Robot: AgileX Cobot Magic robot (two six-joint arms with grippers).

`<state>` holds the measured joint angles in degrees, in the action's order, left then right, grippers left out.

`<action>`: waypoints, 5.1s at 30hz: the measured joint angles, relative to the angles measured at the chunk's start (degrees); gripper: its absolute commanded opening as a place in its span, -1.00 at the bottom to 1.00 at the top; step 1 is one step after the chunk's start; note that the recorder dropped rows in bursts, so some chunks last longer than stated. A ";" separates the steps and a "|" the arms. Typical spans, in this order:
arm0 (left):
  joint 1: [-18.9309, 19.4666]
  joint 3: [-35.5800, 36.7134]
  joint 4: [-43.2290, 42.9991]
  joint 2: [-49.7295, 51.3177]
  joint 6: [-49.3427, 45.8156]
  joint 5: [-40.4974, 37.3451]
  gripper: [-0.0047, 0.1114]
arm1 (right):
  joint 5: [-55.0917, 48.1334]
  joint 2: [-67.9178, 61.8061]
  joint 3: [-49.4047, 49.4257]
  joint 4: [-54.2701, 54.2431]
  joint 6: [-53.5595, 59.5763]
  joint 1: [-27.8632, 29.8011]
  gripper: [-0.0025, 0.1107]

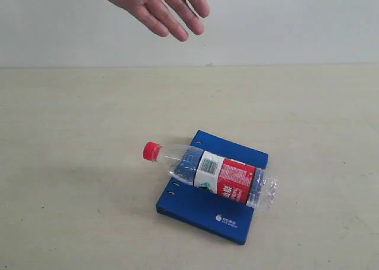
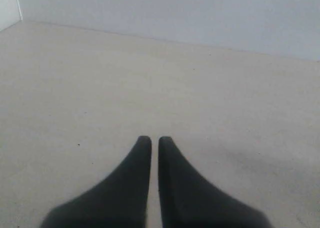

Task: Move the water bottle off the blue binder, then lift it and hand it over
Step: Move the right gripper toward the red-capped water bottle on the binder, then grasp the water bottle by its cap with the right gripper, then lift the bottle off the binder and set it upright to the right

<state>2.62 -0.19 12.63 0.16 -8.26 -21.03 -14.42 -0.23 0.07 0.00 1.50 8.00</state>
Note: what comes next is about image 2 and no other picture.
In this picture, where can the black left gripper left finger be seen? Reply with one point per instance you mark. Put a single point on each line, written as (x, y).
(119, 201)

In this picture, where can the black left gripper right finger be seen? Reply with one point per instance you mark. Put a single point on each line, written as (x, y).
(188, 200)

